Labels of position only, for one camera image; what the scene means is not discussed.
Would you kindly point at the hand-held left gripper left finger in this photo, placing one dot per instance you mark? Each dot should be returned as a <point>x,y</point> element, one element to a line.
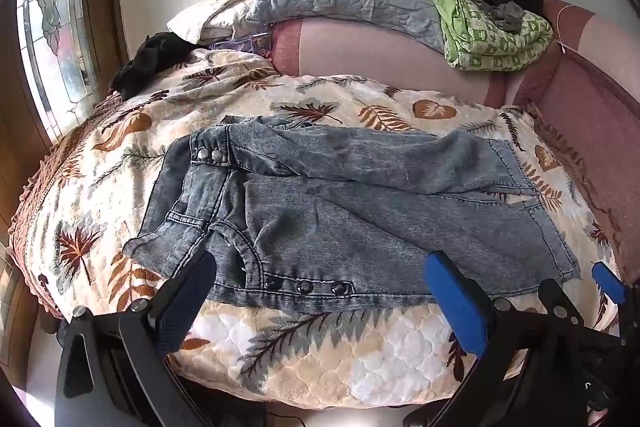
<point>186,292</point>

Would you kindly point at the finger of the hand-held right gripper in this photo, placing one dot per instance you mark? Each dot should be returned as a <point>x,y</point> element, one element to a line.
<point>609,282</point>

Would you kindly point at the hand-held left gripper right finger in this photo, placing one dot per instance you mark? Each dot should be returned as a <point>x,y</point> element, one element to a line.
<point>456,304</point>

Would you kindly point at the grey-blue denim pants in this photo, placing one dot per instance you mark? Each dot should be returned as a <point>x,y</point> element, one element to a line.
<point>360,212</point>

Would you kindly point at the leaf-print fleece blanket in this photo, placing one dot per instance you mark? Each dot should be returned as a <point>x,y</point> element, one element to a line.
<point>350,357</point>

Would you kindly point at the crumpled black garment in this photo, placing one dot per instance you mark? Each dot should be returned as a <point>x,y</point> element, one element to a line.
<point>145,63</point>

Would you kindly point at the purple plastic package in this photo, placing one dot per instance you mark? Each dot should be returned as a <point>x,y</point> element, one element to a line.
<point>240,44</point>

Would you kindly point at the green patterned blanket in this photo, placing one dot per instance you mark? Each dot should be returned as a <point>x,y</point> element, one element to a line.
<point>490,37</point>

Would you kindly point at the pink padded bed surround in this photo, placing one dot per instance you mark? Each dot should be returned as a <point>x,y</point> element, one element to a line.
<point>350,52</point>

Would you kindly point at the small grey cloth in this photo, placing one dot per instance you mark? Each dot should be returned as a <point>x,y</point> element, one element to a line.
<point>509,18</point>

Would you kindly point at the stained glass window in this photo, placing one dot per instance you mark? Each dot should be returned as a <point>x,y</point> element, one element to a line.
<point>55,17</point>

